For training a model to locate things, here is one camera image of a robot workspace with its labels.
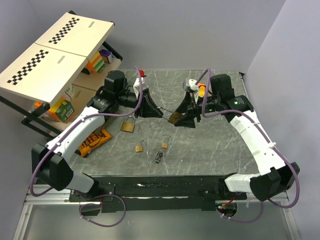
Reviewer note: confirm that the purple white small box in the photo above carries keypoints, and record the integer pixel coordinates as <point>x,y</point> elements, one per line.
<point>107,56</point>

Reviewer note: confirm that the checkerboard calibration board lower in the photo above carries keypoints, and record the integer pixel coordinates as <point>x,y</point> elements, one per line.
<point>41,73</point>

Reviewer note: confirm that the cardboard box on shelf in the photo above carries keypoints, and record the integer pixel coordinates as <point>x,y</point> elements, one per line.
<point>78,95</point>

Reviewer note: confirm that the orange yellow box left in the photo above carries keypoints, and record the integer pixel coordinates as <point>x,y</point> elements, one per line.
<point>201,90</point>

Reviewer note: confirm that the checkerboard calibration board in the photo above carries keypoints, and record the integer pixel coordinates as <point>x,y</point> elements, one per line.
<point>76,34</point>
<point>41,73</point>

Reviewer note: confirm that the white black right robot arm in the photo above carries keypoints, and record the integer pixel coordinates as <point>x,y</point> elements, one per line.
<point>275,173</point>

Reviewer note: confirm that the checkerboard calibration board upper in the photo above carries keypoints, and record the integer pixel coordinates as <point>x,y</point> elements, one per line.
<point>76,34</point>

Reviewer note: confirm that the green orange box on shelf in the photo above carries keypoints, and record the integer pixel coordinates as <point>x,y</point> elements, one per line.
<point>61,111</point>

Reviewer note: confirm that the black key bunch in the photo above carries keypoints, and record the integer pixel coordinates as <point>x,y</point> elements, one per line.
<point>159,156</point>

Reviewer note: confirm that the black frame wooden shelf rack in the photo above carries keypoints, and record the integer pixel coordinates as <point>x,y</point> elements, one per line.
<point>85,79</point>

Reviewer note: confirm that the small brass padlock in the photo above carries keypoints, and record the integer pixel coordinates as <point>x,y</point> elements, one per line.
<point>140,148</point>
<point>165,144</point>

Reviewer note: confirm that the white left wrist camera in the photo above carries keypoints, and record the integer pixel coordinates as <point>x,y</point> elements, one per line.
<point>144,82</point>

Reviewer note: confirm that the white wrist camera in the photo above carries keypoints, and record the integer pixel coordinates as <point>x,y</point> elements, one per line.
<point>144,82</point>
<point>191,86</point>

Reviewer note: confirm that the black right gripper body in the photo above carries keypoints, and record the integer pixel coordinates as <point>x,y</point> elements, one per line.
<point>208,105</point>

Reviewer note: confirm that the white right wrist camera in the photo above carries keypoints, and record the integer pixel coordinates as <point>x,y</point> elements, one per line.
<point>191,86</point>

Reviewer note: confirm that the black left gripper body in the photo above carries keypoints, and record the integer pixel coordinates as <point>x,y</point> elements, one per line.
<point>128,99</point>

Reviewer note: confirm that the small silver key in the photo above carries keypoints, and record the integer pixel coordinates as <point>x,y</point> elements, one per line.
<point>140,129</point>

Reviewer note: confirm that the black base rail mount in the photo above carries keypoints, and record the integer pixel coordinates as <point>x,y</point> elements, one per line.
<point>166,192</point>

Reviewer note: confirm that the orange snack bag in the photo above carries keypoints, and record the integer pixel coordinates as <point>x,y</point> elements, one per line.
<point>92,142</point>

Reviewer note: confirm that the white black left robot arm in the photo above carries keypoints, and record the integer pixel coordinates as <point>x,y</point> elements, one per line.
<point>50,162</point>

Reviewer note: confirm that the large brass padlock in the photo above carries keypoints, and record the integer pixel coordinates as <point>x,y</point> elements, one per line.
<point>128,125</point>
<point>174,118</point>

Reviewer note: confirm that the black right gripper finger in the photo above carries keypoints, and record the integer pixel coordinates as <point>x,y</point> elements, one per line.
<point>186,106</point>
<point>184,120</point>

